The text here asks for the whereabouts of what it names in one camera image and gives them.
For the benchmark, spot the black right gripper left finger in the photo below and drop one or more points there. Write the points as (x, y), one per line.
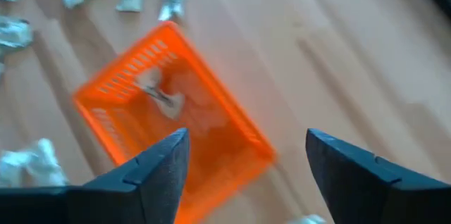
(148, 188)

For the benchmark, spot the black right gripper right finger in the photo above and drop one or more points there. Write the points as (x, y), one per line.
(352, 188)

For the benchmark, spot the orange plastic basket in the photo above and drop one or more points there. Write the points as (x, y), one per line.
(218, 153)

